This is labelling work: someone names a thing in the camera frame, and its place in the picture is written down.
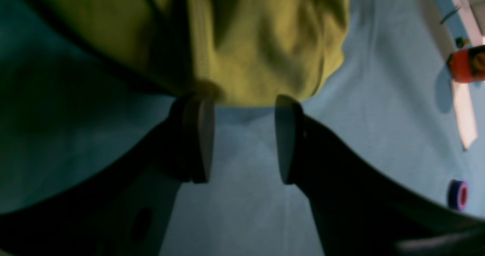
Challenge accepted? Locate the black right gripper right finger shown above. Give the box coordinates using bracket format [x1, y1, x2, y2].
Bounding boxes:
[274, 95, 485, 256]

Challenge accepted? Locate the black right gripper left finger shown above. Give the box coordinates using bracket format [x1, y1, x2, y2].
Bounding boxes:
[1, 94, 215, 256]

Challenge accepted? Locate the olive green t-shirt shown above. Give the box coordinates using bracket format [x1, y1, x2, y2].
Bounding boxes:
[26, 0, 350, 106]

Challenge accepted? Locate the purple tape roll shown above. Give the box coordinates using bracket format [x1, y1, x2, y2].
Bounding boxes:
[447, 180, 468, 211]

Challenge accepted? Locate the white paper card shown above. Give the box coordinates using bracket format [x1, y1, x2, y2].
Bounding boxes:
[451, 80, 478, 151]

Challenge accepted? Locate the orange spray can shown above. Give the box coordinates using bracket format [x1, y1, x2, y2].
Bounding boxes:
[447, 45, 485, 84]

